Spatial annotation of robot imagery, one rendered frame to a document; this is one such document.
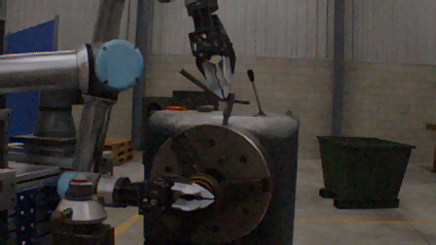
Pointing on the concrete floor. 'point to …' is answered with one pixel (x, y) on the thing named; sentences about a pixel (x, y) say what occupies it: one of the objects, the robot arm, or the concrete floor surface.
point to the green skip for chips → (362, 171)
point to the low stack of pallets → (120, 149)
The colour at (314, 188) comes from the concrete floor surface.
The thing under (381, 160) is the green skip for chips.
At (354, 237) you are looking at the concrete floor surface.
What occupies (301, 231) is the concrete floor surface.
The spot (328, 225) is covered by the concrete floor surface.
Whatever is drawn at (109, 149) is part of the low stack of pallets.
